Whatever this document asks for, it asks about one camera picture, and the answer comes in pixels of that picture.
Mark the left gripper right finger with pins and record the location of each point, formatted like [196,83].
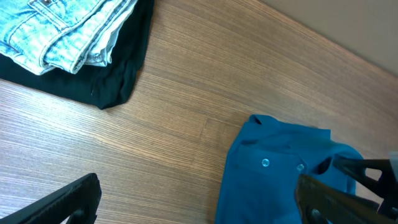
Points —
[320,204]

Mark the folded black garment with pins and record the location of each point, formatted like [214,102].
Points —
[103,87]

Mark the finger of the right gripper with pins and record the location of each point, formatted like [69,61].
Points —
[385,187]

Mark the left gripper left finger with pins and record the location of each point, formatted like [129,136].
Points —
[74,203]

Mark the dark blue t-shirt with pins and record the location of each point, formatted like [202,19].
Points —
[263,166]

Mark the folded light blue jeans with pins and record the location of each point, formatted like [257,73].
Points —
[41,35]

